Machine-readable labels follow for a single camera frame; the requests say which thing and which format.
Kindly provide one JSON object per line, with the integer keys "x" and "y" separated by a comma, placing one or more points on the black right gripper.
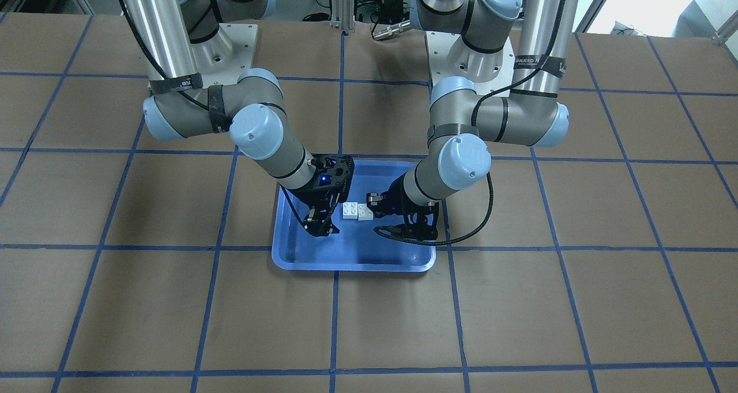
{"x": 309, "y": 195}

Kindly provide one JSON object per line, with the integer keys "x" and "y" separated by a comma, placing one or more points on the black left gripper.
{"x": 396, "y": 196}

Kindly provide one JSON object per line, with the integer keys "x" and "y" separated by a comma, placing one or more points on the white block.
{"x": 350, "y": 210}
{"x": 364, "y": 213}

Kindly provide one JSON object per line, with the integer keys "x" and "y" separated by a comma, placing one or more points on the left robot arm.
{"x": 463, "y": 121}

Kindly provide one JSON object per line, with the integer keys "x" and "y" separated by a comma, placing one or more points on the blue plastic tray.
{"x": 356, "y": 247}

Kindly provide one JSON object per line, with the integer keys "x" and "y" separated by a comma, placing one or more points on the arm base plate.
{"x": 449, "y": 56}
{"x": 227, "y": 55}

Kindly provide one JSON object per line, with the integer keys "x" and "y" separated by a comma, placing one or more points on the aluminium frame post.
{"x": 342, "y": 15}

